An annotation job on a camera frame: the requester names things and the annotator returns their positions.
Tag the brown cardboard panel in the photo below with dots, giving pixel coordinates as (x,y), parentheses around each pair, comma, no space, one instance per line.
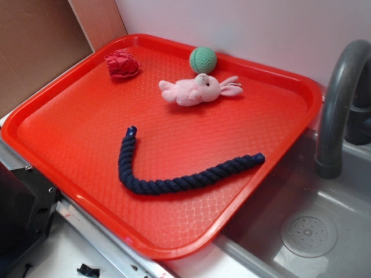
(42,39)

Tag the silver aluminium rail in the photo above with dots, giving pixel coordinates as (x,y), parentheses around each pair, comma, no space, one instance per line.
(75,240)

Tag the green rubber ball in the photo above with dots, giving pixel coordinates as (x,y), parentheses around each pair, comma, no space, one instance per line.
(203,60)

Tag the grey plastic sink basin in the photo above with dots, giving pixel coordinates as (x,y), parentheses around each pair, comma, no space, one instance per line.
(296,224)

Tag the red plastic tray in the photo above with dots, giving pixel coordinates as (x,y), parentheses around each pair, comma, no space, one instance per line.
(72,130)

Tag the crumpled red cloth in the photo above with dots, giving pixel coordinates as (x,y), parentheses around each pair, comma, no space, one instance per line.
(121,64)

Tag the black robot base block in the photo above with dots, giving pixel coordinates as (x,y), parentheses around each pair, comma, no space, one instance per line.
(28,202)

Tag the black tape scrap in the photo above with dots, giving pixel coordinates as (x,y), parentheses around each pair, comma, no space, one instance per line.
(88,271)

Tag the pink plush bunny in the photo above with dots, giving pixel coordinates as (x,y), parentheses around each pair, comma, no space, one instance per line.
(202,89)

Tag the grey toy faucet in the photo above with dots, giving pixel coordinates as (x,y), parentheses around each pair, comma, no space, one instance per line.
(346,109)

